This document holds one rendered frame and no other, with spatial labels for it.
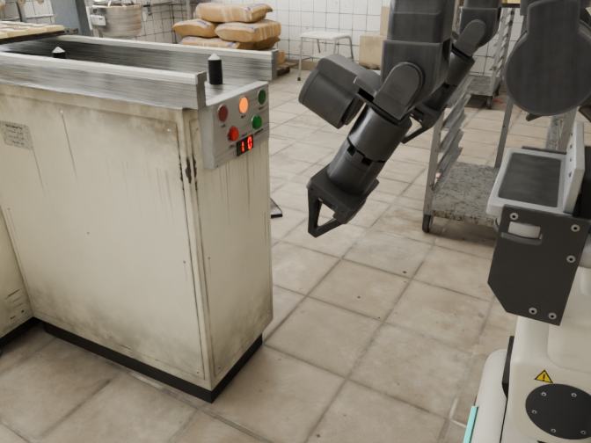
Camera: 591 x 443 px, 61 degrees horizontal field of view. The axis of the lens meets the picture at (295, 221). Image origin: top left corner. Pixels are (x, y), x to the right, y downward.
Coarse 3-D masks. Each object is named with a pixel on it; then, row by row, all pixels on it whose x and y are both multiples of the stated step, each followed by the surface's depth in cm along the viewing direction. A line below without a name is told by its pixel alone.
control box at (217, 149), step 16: (224, 96) 107; (240, 96) 110; (256, 96) 115; (208, 112) 101; (240, 112) 111; (256, 112) 117; (208, 128) 103; (224, 128) 107; (240, 128) 112; (208, 144) 105; (224, 144) 108; (256, 144) 120; (208, 160) 107; (224, 160) 109
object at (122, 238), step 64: (0, 128) 127; (64, 128) 116; (128, 128) 106; (192, 128) 102; (0, 192) 139; (64, 192) 126; (128, 192) 115; (192, 192) 107; (256, 192) 131; (64, 256) 138; (128, 256) 125; (192, 256) 114; (256, 256) 139; (64, 320) 152; (128, 320) 136; (192, 320) 124; (256, 320) 148; (192, 384) 141
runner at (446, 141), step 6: (462, 114) 251; (456, 120) 236; (462, 120) 241; (456, 126) 234; (450, 132) 225; (456, 132) 225; (444, 138) 211; (450, 138) 218; (444, 144) 210; (438, 150) 203; (444, 150) 204
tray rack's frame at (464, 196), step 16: (496, 160) 256; (464, 176) 248; (480, 176) 248; (496, 176) 248; (448, 192) 230; (464, 192) 230; (480, 192) 230; (432, 208) 215; (448, 208) 216; (464, 208) 216; (480, 208) 216; (480, 224) 208
